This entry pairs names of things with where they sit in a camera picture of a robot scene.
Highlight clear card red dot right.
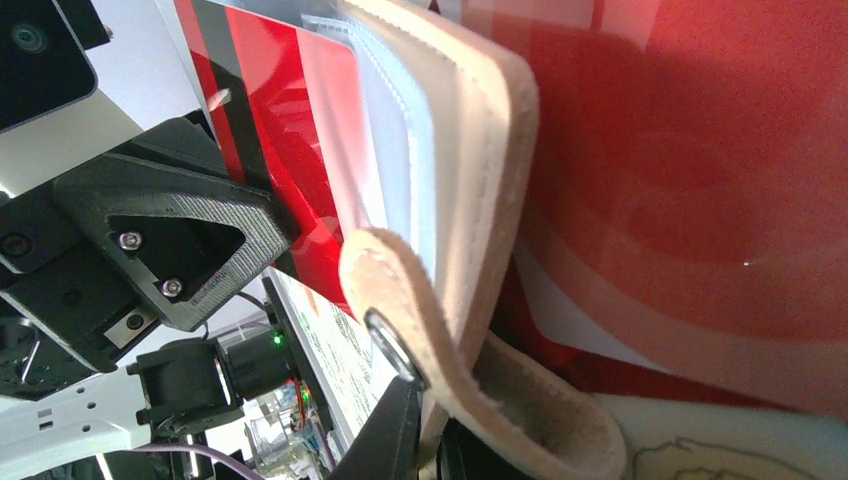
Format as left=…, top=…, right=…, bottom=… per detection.
left=431, top=1, right=847, bottom=419

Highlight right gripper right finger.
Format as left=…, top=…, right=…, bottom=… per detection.
left=437, top=419, right=531, bottom=480

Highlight beige card holder wallet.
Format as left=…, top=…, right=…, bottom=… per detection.
left=304, top=1, right=627, bottom=479

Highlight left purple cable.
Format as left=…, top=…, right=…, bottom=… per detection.
left=132, top=442, right=266, bottom=480

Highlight floral patterned table mat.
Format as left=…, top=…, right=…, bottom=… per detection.
left=268, top=271, right=847, bottom=479

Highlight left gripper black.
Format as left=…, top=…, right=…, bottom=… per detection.
left=1, top=119, right=295, bottom=401

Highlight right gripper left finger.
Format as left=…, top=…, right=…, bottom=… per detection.
left=329, top=378, right=421, bottom=480

